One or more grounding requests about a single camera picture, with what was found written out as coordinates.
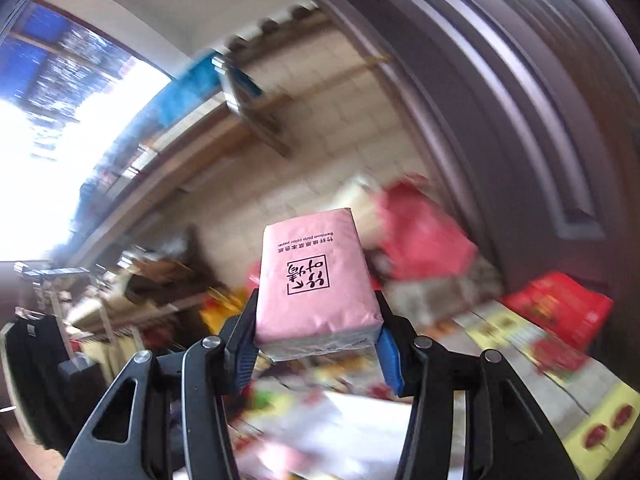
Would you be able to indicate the metal wall fixture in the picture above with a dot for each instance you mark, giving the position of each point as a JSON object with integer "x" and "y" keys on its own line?
{"x": 250, "y": 105}

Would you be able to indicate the red gift bag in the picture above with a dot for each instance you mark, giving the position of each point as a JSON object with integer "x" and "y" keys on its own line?
{"x": 560, "y": 310}

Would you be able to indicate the pink tissue pack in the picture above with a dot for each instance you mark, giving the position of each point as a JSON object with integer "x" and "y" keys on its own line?
{"x": 315, "y": 285}

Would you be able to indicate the yellow bag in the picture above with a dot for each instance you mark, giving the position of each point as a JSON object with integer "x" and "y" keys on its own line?
{"x": 220, "y": 312}

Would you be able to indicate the white cardboard box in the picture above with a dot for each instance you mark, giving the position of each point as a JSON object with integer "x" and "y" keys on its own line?
{"x": 350, "y": 435}

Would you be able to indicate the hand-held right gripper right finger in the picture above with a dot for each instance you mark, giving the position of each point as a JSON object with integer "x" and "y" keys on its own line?
{"x": 391, "y": 365}

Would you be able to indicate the grey metal door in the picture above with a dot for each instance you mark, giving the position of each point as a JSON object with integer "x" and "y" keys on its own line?
{"x": 475, "y": 85}

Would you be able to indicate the blue tarp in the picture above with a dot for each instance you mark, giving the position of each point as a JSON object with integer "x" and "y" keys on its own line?
{"x": 190, "y": 90}

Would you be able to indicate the large red plastic bag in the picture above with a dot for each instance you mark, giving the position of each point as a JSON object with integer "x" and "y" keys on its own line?
{"x": 425, "y": 235}

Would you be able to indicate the fruit print tablecloth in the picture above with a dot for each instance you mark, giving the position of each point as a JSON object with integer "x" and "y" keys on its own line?
{"x": 590, "y": 395}

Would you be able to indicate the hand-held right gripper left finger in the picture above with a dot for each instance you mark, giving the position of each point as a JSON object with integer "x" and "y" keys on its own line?
{"x": 245, "y": 360}

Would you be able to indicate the plaid cloth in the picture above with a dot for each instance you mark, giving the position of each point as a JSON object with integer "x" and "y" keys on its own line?
{"x": 450, "y": 295}

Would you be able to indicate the dark hanging garment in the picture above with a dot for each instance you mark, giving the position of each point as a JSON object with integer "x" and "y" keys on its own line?
{"x": 30, "y": 370}

